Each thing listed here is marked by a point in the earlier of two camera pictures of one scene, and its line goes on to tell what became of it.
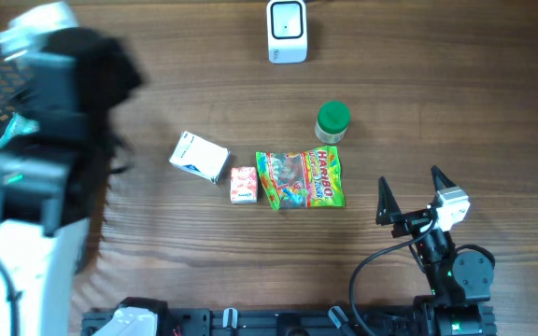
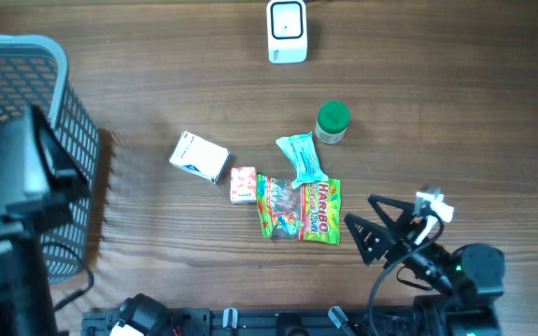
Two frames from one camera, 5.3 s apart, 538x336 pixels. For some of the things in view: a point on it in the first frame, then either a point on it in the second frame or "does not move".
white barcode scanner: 288,35 does not move
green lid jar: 333,119 does not move
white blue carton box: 199,157 does not move
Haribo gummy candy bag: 303,179 to 311,212
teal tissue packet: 18,126 to 304,155
